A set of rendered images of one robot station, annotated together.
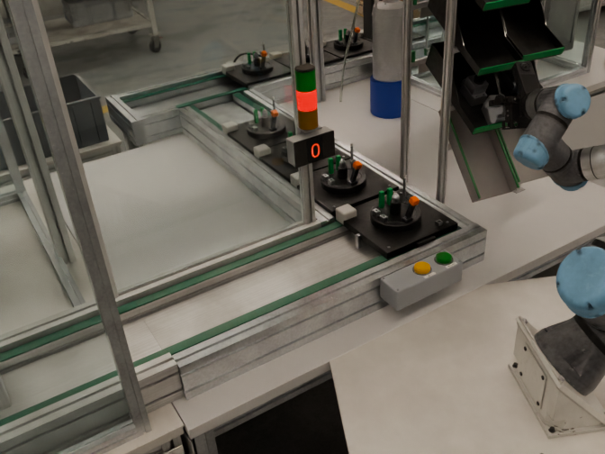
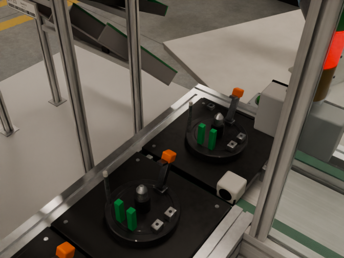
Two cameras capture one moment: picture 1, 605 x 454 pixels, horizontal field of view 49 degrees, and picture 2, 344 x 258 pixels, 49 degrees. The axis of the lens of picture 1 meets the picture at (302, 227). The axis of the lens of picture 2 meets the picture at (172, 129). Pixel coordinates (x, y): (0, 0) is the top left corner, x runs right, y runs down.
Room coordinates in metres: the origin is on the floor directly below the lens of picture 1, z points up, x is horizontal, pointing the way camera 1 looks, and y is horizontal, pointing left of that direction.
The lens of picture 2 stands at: (1.89, 0.28, 1.56)
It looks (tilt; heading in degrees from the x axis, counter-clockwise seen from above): 41 degrees down; 245
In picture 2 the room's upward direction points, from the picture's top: 1 degrees clockwise
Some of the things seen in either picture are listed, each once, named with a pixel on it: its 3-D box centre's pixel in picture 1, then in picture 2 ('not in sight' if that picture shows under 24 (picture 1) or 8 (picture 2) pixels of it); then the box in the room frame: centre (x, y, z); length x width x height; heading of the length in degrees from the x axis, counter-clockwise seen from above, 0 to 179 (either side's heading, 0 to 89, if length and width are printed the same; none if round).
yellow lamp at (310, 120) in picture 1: (308, 117); not in sight; (1.54, -0.03, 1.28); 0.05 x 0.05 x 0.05
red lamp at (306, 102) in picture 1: (306, 98); not in sight; (1.54, -0.03, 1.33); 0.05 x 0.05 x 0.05
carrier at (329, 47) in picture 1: (347, 37); not in sight; (3.08, -0.28, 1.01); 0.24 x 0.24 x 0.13; 29
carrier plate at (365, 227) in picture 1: (395, 221); (215, 144); (1.53, -0.26, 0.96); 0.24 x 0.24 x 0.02; 29
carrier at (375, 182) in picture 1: (342, 170); (142, 200); (1.76, -0.13, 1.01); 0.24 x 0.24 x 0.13; 29
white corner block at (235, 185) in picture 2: (346, 214); (231, 187); (1.57, -0.13, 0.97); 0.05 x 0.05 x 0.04; 29
